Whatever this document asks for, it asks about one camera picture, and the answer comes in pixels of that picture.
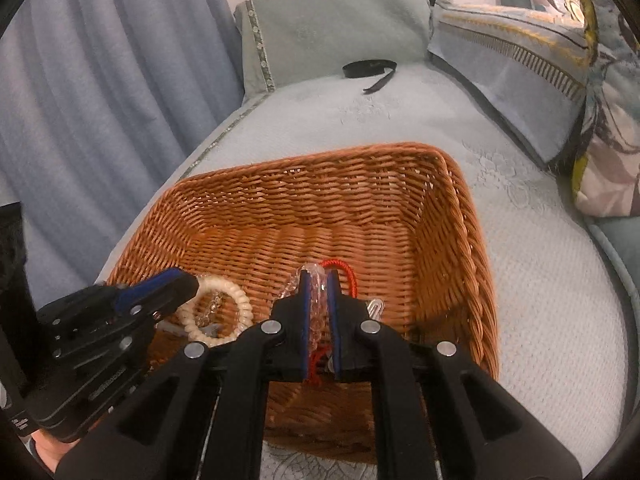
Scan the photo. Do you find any pale green covered sofa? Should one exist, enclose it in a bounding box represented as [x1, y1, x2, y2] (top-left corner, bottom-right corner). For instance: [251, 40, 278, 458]
[95, 0, 628, 480]

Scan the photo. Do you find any floral print cushion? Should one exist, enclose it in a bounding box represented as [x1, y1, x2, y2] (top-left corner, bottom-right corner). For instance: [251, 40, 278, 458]
[569, 0, 640, 219]

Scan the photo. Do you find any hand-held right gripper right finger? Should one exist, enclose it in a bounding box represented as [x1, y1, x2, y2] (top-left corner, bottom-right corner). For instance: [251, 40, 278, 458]
[327, 268, 584, 480]

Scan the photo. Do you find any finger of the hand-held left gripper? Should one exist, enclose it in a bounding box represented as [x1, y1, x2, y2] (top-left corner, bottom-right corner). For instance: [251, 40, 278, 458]
[131, 275, 202, 323]
[112, 267, 187, 313]

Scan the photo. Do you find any black ribbon choker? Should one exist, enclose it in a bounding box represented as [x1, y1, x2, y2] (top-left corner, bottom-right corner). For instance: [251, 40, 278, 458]
[342, 59, 398, 95]

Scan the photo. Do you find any blue embroidered cushion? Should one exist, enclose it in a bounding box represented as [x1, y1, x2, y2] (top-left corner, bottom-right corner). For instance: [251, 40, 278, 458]
[427, 0, 592, 167]

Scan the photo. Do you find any cream spiral coil bracelet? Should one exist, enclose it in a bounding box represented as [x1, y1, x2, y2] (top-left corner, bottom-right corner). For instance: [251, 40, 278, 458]
[175, 275, 257, 347]

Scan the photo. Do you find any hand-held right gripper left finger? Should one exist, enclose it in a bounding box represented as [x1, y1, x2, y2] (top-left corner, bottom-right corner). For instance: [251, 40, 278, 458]
[55, 269, 308, 480]

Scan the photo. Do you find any brown wicker basket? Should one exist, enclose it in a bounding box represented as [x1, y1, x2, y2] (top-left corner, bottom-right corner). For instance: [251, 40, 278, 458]
[102, 141, 501, 466]

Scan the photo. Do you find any grey metal hair clip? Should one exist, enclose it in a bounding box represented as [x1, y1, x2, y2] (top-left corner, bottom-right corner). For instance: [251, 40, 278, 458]
[157, 321, 221, 339]

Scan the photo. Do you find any blue curtain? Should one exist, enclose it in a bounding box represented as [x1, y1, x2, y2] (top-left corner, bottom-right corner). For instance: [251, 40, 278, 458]
[0, 0, 247, 288]

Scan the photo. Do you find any red cord bracelet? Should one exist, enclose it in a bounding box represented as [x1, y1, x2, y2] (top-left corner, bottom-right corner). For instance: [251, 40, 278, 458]
[305, 258, 362, 387]

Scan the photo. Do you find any thin clear bead bracelet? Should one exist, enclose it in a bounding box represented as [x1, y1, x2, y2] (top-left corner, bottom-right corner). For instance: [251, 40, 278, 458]
[192, 292, 226, 332]

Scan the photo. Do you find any person's left hand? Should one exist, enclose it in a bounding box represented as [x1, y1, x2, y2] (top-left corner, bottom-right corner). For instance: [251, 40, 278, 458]
[29, 430, 81, 477]

